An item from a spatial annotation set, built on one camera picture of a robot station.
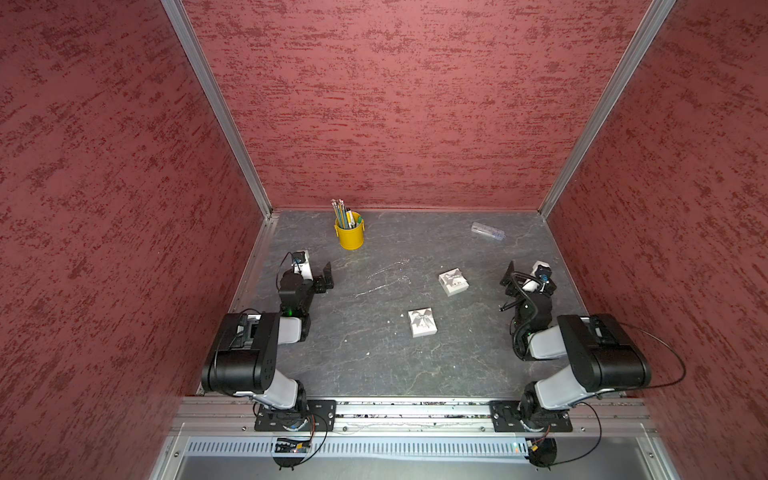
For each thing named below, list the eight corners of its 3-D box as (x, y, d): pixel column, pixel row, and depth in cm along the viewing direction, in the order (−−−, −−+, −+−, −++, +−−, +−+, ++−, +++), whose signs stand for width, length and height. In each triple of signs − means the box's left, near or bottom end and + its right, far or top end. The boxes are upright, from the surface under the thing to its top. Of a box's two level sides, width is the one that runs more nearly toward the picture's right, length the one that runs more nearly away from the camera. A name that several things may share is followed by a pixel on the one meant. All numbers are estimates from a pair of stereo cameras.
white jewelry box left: (413, 338, 90) (414, 333, 86) (408, 316, 94) (409, 310, 91) (436, 334, 90) (437, 329, 87) (430, 312, 95) (431, 307, 92)
